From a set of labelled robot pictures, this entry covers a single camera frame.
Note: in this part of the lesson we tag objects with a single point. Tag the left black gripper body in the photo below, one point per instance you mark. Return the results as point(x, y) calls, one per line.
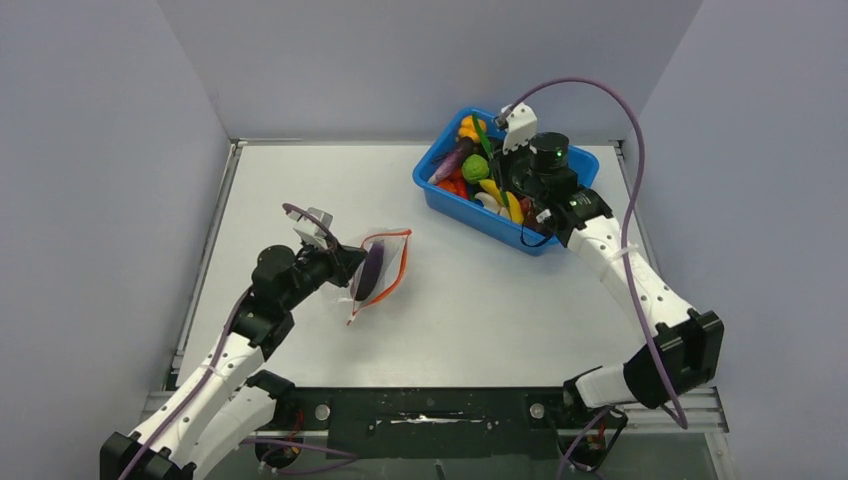
point(318, 267)

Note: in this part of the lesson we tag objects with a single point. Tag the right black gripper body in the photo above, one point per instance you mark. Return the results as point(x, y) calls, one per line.
point(519, 175)

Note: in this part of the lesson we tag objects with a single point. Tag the yellow toy banana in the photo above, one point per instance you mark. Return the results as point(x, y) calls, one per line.
point(508, 199)

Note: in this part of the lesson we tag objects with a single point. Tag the dark purple toy eggplant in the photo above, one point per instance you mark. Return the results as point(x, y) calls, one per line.
point(371, 271)

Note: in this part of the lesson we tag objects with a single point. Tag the long green toy bean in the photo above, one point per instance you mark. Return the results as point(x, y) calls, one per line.
point(484, 142)

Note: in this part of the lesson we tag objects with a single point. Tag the clear zip bag orange zipper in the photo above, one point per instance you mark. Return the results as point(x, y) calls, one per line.
point(397, 240)

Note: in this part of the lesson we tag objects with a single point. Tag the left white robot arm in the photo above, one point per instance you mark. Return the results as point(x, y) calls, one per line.
point(230, 394)

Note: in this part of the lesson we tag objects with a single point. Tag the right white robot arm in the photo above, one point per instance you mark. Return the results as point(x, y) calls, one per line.
point(681, 346)

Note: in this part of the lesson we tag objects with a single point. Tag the white toy mushroom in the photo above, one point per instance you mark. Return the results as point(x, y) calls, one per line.
point(491, 204)

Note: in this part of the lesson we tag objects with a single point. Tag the green custard apple toy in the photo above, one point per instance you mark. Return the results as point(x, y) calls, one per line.
point(474, 169)

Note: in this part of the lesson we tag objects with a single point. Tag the blue plastic bin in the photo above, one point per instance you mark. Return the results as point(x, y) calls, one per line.
point(529, 237)

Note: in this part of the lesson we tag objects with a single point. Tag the red toy chili pepper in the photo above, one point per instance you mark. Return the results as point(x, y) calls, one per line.
point(459, 183)

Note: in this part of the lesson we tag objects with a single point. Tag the orange toy pumpkin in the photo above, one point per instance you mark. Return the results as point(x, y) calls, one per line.
point(472, 128)

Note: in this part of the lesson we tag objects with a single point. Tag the light purple toy eggplant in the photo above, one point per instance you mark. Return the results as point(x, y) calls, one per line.
point(453, 160)

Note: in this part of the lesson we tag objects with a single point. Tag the orange toy tangerine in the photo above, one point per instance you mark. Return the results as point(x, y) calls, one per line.
point(448, 185)

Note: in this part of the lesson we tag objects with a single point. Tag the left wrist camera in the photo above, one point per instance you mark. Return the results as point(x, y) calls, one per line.
point(312, 226)

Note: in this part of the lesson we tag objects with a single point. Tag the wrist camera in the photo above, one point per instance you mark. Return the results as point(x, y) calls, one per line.
point(519, 123)
point(312, 226)

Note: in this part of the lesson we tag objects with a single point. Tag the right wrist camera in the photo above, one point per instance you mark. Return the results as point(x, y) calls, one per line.
point(519, 123)

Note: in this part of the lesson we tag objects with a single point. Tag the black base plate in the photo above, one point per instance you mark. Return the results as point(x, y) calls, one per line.
point(448, 423)

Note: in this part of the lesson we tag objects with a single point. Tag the aluminium frame rail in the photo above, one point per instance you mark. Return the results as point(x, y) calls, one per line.
point(702, 407)

